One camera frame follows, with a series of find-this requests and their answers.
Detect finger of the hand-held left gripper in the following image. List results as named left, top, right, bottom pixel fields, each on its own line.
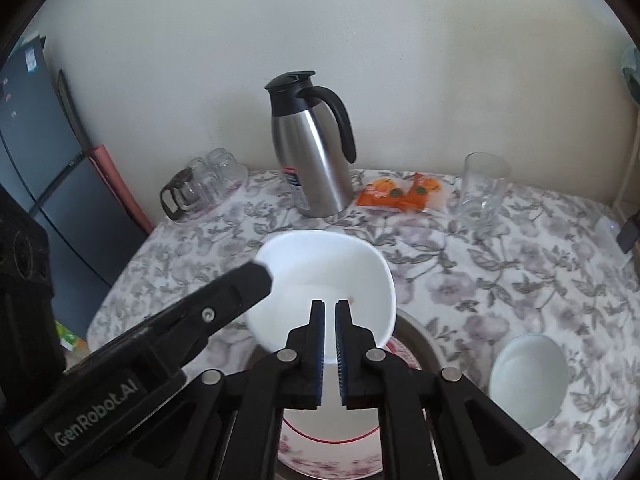
left=149, top=261, right=275, bottom=367

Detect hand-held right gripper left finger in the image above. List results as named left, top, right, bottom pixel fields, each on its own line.
left=50, top=300, right=326, bottom=480

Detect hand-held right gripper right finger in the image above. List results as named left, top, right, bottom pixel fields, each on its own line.
left=335, top=299, right=577, bottom=480

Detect stainless steel basin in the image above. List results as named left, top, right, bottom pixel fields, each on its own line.
left=250, top=309, right=447, bottom=480

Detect strawberry pattern white bowl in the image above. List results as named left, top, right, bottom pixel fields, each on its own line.
left=243, top=229, right=398, bottom=408

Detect pink floral plate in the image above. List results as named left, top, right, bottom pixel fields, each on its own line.
left=276, top=335, right=427, bottom=477

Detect green packet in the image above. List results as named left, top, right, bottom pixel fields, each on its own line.
left=54, top=321, right=89, bottom=352

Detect upturned glass cups set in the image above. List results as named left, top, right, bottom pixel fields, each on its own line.
left=159, top=147, right=249, bottom=224

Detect pink folded board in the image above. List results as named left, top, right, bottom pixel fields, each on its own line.
left=88, top=144, right=154, bottom=235

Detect stainless steel thermos jug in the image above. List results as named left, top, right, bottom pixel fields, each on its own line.
left=264, top=70, right=357, bottom=219

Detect orange snack packets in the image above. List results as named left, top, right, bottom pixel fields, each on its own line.
left=355, top=172, right=444, bottom=212

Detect grey floral tablecloth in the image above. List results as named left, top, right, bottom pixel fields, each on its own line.
left=86, top=168, right=640, bottom=480

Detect dark blue refrigerator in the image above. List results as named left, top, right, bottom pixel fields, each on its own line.
left=0, top=34, right=151, bottom=332

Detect pale blue bowl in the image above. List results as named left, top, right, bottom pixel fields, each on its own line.
left=488, top=332, right=570, bottom=431

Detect clear glass mug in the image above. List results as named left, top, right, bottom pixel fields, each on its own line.
left=457, top=152, right=512, bottom=231

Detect black power adapter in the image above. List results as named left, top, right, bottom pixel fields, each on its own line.
left=617, top=219, right=640, bottom=255

